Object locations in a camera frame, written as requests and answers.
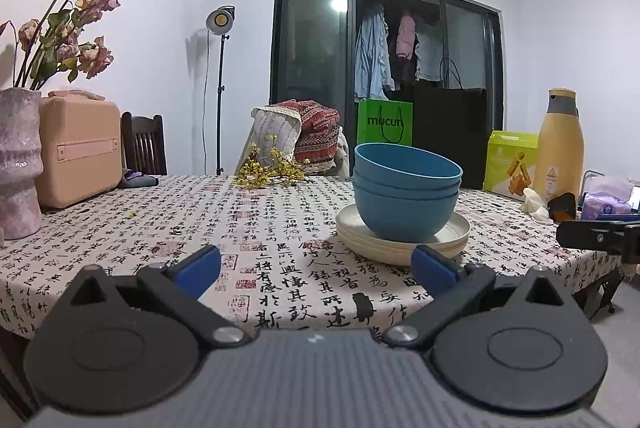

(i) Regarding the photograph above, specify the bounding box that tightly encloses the black orange pouch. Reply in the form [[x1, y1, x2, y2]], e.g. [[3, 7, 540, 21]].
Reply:
[[547, 192, 578, 224]]

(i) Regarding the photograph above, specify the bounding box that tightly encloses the pink hanging garment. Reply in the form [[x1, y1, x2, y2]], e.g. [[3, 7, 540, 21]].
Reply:
[[396, 14, 417, 61]]

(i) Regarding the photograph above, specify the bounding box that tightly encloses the blue bowl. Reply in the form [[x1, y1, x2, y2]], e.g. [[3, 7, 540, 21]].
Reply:
[[354, 188, 460, 243], [354, 143, 464, 189], [354, 175, 462, 201]]

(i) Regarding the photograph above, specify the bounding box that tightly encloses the white rubber glove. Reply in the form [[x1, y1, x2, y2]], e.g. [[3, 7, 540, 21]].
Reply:
[[520, 188, 554, 224]]

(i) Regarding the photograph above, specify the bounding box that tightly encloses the yellow-green snack box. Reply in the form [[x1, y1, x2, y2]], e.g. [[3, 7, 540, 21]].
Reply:
[[483, 131, 541, 199]]

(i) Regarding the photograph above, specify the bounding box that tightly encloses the green paper bag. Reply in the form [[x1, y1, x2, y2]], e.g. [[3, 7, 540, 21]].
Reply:
[[357, 98, 415, 148]]

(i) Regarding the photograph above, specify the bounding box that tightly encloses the purple tissue pack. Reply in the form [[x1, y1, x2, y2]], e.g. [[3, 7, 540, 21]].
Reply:
[[582, 178, 634, 215]]

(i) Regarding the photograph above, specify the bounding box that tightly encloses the pink suitcase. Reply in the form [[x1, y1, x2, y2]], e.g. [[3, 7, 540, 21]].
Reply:
[[37, 90, 124, 209]]

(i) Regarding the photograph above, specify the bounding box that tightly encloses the studio lamp on stand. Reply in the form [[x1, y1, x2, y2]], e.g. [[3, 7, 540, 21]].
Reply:
[[206, 6, 236, 177]]

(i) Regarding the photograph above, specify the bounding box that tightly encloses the purple grey glove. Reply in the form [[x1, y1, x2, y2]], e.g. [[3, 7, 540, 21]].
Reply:
[[122, 169, 160, 189]]

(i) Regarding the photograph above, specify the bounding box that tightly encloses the black sliding glass door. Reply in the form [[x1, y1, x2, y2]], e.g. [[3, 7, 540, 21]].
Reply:
[[270, 0, 505, 139]]

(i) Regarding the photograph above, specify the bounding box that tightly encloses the red patterned blanket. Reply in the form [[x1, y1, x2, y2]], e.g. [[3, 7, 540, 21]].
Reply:
[[272, 100, 342, 175]]

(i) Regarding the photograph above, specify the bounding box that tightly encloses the pink white vase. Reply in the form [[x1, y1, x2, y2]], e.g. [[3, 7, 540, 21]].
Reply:
[[0, 88, 44, 240]]

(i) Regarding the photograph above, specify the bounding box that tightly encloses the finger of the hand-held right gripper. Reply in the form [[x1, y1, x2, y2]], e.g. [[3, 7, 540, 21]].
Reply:
[[556, 219, 627, 252]]

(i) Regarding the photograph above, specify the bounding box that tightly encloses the tan bottle with grey cap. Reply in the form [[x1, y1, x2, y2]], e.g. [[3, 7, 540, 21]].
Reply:
[[532, 88, 586, 201]]

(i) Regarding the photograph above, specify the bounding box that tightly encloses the grey quilted lace-trimmed cloth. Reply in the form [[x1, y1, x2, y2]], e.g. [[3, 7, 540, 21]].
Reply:
[[250, 105, 301, 165]]

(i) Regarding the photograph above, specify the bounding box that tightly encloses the white hanging garment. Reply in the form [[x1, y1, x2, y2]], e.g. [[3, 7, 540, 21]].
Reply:
[[415, 15, 445, 83]]

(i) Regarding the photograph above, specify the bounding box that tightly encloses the light blue hanging shirt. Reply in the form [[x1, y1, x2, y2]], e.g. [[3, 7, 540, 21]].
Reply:
[[354, 4, 396, 103]]

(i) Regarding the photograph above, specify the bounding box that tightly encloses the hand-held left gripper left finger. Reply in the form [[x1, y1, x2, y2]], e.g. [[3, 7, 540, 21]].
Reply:
[[67, 244, 251, 351]]

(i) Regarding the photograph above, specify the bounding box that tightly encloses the yellow flower branch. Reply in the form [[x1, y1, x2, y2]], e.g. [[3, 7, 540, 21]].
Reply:
[[235, 135, 309, 189]]

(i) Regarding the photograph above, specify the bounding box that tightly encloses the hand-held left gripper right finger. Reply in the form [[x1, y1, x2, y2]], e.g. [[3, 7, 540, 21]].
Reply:
[[382, 244, 573, 351]]

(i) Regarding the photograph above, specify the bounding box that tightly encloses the dark wooden chair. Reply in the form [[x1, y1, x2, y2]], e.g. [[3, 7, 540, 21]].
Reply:
[[121, 112, 168, 177]]

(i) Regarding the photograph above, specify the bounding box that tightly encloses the black paper bag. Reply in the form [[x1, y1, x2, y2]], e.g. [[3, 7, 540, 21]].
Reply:
[[412, 56, 489, 189]]

